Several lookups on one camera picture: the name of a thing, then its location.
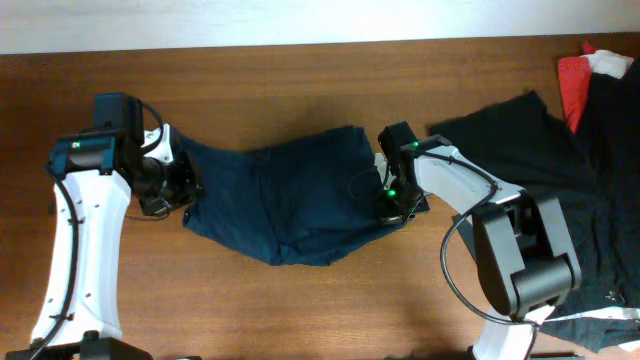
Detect red cloth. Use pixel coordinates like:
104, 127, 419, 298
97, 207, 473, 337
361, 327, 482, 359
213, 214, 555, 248
557, 41, 597, 133

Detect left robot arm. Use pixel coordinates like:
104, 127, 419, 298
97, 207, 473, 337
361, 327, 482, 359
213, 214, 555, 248
6, 93, 205, 359

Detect black garment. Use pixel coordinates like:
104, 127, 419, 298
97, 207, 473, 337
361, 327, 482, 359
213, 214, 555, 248
427, 91, 639, 316

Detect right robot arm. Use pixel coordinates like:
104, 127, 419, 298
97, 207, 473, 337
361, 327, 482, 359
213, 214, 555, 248
376, 122, 582, 359

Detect left black cable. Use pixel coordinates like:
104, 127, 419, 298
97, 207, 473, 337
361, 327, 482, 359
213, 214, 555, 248
29, 99, 166, 360

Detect white cloth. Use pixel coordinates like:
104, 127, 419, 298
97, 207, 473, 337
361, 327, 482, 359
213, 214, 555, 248
585, 50, 634, 79

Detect right black cable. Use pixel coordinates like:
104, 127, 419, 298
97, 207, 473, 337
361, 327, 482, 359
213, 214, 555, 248
347, 149, 541, 329

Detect black cable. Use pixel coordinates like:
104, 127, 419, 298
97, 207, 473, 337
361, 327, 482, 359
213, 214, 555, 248
347, 149, 541, 329
29, 99, 166, 360

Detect dark navy garment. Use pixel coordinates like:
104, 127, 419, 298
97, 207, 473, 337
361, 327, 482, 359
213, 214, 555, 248
541, 307, 639, 353

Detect navy blue shorts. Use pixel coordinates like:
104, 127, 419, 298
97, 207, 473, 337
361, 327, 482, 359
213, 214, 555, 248
183, 126, 400, 266

